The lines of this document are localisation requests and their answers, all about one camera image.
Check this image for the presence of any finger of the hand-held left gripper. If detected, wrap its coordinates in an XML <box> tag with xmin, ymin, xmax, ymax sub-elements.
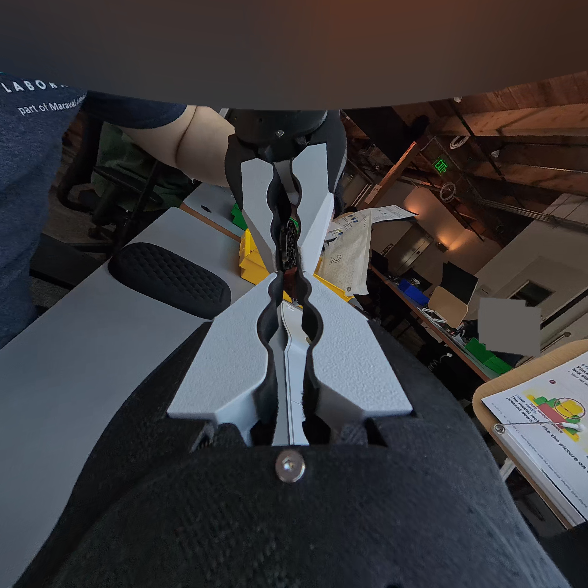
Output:
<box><xmin>289</xmin><ymin>142</ymin><xmax>336</xmax><ymax>274</ymax></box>
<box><xmin>240</xmin><ymin>157</ymin><xmax>288</xmax><ymax>274</ymax></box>

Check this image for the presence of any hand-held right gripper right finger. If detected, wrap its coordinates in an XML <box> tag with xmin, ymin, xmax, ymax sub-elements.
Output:
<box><xmin>296</xmin><ymin>270</ymin><xmax>413</xmax><ymax>445</ymax></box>

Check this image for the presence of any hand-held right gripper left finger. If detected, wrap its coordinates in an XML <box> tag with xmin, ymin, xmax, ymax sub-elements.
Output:
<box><xmin>167</xmin><ymin>271</ymin><xmax>288</xmax><ymax>446</ymax></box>

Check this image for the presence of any black and brown brick assembly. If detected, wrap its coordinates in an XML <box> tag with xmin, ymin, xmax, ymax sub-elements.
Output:
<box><xmin>278</xmin><ymin>216</ymin><xmax>306</xmax><ymax>304</ymax></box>

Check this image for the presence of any person's left forearm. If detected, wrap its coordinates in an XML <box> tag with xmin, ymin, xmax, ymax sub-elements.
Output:
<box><xmin>120</xmin><ymin>105</ymin><xmax>239</xmax><ymax>188</ymax></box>

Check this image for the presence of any yellow plastic bin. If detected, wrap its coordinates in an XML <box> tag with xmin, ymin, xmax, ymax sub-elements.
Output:
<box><xmin>239</xmin><ymin>227</ymin><xmax>356</xmax><ymax>304</ymax></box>

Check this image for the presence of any white numbered paper bag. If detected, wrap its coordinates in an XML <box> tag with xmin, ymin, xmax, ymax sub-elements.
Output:
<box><xmin>317</xmin><ymin>209</ymin><xmax>373</xmax><ymax>297</ymax></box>

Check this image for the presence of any printed paper sheet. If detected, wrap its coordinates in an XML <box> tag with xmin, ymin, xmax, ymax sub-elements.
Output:
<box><xmin>333</xmin><ymin>204</ymin><xmax>419</xmax><ymax>239</ymax></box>

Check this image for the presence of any blue plastic bin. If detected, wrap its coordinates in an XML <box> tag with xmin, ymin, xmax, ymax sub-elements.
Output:
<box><xmin>397</xmin><ymin>279</ymin><xmax>430</xmax><ymax>306</ymax></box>

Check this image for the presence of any black wrist rest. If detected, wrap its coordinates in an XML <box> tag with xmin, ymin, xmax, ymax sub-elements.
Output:
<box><xmin>108</xmin><ymin>243</ymin><xmax>232</xmax><ymax>320</ymax></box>

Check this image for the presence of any tan chair back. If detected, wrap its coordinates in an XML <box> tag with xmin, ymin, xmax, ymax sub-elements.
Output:
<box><xmin>427</xmin><ymin>286</ymin><xmax>469</xmax><ymax>329</ymax></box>

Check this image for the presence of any black monitor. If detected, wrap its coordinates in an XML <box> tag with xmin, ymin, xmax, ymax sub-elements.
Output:
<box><xmin>441</xmin><ymin>262</ymin><xmax>478</xmax><ymax>304</ymax></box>

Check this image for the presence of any black office chair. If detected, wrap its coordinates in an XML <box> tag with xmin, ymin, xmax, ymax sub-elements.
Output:
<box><xmin>57</xmin><ymin>110</ymin><xmax>166</xmax><ymax>239</ymax></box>

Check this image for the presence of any tan wooden board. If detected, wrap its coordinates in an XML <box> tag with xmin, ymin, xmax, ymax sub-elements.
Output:
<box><xmin>472</xmin><ymin>340</ymin><xmax>588</xmax><ymax>529</ymax></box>

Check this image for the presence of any instruction sheet with yellow picture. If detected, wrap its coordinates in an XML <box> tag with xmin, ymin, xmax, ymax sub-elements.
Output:
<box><xmin>481</xmin><ymin>351</ymin><xmax>588</xmax><ymax>524</ymax></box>

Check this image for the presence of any person's blue shirt torso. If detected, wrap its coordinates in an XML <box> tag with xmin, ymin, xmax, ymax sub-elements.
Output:
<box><xmin>0</xmin><ymin>71</ymin><xmax>187</xmax><ymax>350</ymax></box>

